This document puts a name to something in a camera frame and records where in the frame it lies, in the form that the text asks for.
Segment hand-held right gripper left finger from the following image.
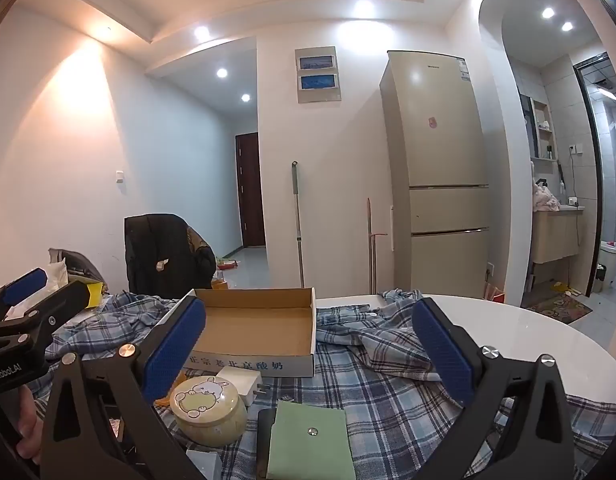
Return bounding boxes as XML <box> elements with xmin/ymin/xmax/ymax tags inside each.
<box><xmin>40</xmin><ymin>295</ymin><xmax>209</xmax><ymax>480</ymax></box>

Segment cardboard box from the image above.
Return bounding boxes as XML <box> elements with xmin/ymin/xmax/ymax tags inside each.
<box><xmin>185</xmin><ymin>287</ymin><xmax>317</xmax><ymax>378</ymax></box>

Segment grey mop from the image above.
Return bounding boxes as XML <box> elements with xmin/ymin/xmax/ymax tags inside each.
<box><xmin>290</xmin><ymin>160</ymin><xmax>306</xmax><ymax>288</ymax></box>

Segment wall electrical panel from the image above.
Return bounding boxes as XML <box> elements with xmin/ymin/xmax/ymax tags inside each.
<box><xmin>294</xmin><ymin>46</ymin><xmax>341</xmax><ymax>104</ymax></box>

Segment patterned door mat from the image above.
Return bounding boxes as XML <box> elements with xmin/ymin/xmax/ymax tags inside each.
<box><xmin>523</xmin><ymin>292</ymin><xmax>594</xmax><ymax>325</ymax></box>

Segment grey bag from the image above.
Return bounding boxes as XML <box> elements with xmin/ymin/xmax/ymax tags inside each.
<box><xmin>48</xmin><ymin>247</ymin><xmax>106</xmax><ymax>286</ymax></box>

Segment blue plaid shirt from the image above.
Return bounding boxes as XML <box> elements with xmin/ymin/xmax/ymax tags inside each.
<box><xmin>28</xmin><ymin>287</ymin><xmax>616</xmax><ymax>480</ymax></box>

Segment grey-blue box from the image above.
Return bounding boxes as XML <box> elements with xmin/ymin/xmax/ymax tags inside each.
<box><xmin>185</xmin><ymin>449</ymin><xmax>223</xmax><ymax>480</ymax></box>

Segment black framed glass door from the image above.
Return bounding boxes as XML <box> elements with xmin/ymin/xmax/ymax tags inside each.
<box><xmin>573</xmin><ymin>55</ymin><xmax>616</xmax><ymax>296</ymax></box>

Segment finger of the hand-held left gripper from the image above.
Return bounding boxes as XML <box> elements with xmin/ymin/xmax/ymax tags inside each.
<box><xmin>0</xmin><ymin>267</ymin><xmax>48</xmax><ymax>321</ymax></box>
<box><xmin>0</xmin><ymin>280</ymin><xmax>99</xmax><ymax>347</ymax></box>

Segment beige fridge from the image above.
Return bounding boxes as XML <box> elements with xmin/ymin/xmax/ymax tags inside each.
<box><xmin>379</xmin><ymin>50</ymin><xmax>490</xmax><ymax>298</ymax></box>

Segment pink cloth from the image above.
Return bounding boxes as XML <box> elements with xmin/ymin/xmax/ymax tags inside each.
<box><xmin>532</xmin><ymin>180</ymin><xmax>560</xmax><ymax>212</ymax></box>

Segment white charger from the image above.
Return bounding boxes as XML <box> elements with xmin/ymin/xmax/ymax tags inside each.
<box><xmin>215</xmin><ymin>365</ymin><xmax>269</xmax><ymax>407</ymax></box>

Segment green snap wallet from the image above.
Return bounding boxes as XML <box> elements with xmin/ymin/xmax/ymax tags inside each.
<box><xmin>267</xmin><ymin>400</ymin><xmax>356</xmax><ymax>480</ymax></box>

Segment black jacket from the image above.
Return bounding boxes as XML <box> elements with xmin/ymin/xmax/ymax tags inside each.
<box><xmin>124</xmin><ymin>213</ymin><xmax>217</xmax><ymax>301</ymax></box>

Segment wall niche shelf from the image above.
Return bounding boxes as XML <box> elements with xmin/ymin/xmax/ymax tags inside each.
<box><xmin>519</xmin><ymin>92</ymin><xmax>559</xmax><ymax>161</ymax></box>

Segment dark wooden door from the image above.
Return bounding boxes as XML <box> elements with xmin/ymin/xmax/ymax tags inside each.
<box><xmin>235</xmin><ymin>132</ymin><xmax>267</xmax><ymax>248</ymax></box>

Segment black tray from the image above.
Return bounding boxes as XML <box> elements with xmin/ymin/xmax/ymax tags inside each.
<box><xmin>256</xmin><ymin>406</ymin><xmax>279</xmax><ymax>478</ymax></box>

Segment person's left hand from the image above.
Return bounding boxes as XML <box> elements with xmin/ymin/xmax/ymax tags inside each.
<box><xmin>18</xmin><ymin>387</ymin><xmax>44</xmax><ymax>465</ymax></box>

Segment white plastic bag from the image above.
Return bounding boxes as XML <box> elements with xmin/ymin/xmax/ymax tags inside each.
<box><xmin>5</xmin><ymin>257</ymin><xmax>68</xmax><ymax>321</ymax></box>

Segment ceiling spotlights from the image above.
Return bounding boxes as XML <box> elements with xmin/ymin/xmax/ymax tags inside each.
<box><xmin>193</xmin><ymin>0</ymin><xmax>576</xmax><ymax>103</ymax></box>

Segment round rabbit print tin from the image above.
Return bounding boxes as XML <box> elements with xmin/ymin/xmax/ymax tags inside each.
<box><xmin>169</xmin><ymin>375</ymin><xmax>249</xmax><ymax>447</ymax></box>

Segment beige vanity cabinet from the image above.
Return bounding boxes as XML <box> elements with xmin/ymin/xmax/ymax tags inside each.
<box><xmin>532</xmin><ymin>207</ymin><xmax>585</xmax><ymax>264</ymax></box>

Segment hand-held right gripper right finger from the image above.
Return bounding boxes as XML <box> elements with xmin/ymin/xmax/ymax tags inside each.
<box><xmin>412</xmin><ymin>297</ymin><xmax>576</xmax><ymax>480</ymax></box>

